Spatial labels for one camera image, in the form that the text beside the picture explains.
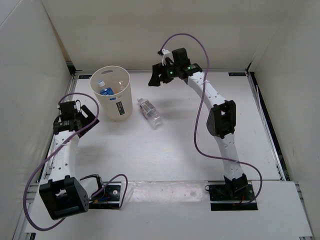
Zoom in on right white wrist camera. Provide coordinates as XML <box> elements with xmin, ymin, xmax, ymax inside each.
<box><xmin>157</xmin><ymin>48</ymin><xmax>171</xmax><ymax>65</ymax></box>

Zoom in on blue label plastic bottle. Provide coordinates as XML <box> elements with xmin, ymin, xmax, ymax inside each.
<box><xmin>98</xmin><ymin>80</ymin><xmax>114</xmax><ymax>96</ymax></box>

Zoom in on clear bottle blue cap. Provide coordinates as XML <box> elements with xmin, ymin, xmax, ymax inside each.
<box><xmin>117</xmin><ymin>81</ymin><xmax>128</xmax><ymax>92</ymax></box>

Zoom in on white plastic bin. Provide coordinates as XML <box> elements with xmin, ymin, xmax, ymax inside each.
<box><xmin>90</xmin><ymin>65</ymin><xmax>133</xmax><ymax>121</ymax></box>

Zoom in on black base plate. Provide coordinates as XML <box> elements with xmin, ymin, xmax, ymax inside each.
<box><xmin>89</xmin><ymin>181</ymin><xmax>125</xmax><ymax>210</ymax></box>
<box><xmin>204</xmin><ymin>184</ymin><xmax>258</xmax><ymax>212</ymax></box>

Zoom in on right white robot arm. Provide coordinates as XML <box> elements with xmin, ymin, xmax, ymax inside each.
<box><xmin>148</xmin><ymin>48</ymin><xmax>249</xmax><ymax>200</ymax></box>

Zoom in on clear bottle red white label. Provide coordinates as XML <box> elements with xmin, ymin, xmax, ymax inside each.
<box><xmin>137</xmin><ymin>98</ymin><xmax>162</xmax><ymax>130</ymax></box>

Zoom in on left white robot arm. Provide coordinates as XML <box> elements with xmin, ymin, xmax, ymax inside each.
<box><xmin>39</xmin><ymin>101</ymin><xmax>105</xmax><ymax>220</ymax></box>

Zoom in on orange plastic bottle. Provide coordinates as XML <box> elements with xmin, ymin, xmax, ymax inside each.
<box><xmin>111</xmin><ymin>84</ymin><xmax>126</xmax><ymax>95</ymax></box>

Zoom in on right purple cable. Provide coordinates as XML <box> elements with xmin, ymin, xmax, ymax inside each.
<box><xmin>159</xmin><ymin>33</ymin><xmax>263</xmax><ymax>206</ymax></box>

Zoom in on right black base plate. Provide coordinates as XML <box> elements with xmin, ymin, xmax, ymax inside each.
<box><xmin>204</xmin><ymin>184</ymin><xmax>258</xmax><ymax>212</ymax></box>

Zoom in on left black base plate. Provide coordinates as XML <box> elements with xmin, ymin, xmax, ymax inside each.
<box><xmin>89</xmin><ymin>181</ymin><xmax>125</xmax><ymax>210</ymax></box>

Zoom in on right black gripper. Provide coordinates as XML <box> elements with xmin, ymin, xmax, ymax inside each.
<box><xmin>148</xmin><ymin>61</ymin><xmax>180</xmax><ymax>88</ymax></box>

